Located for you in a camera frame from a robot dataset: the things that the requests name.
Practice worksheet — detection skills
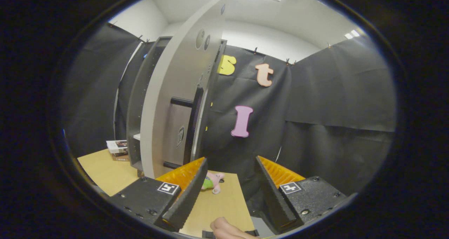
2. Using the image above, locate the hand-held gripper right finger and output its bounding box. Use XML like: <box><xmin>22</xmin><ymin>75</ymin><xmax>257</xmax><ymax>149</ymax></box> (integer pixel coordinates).
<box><xmin>254</xmin><ymin>156</ymin><xmax>357</xmax><ymax>235</ymax></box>

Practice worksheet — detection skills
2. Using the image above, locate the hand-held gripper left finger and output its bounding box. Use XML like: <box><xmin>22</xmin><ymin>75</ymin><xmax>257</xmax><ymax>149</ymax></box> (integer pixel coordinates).
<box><xmin>107</xmin><ymin>157</ymin><xmax>208</xmax><ymax>232</ymax></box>

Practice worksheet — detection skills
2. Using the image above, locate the grey shoe cabinet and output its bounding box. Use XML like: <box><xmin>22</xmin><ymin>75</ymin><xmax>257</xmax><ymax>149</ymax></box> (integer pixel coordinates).
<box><xmin>126</xmin><ymin>0</ymin><xmax>229</xmax><ymax>179</ymax></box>

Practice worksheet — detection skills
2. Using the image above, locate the pink and green plush toy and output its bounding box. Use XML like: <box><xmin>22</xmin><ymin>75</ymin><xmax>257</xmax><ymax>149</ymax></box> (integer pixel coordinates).
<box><xmin>201</xmin><ymin>171</ymin><xmax>225</xmax><ymax>194</ymax></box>

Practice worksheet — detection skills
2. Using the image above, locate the stack of books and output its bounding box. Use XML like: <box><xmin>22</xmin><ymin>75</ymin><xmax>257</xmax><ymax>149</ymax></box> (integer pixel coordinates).
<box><xmin>106</xmin><ymin>139</ymin><xmax>129</xmax><ymax>162</ymax></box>

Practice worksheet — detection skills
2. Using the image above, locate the black backdrop cloth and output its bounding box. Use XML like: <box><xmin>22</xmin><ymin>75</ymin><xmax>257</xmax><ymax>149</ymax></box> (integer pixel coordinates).
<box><xmin>63</xmin><ymin>22</ymin><xmax>397</xmax><ymax>215</ymax></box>

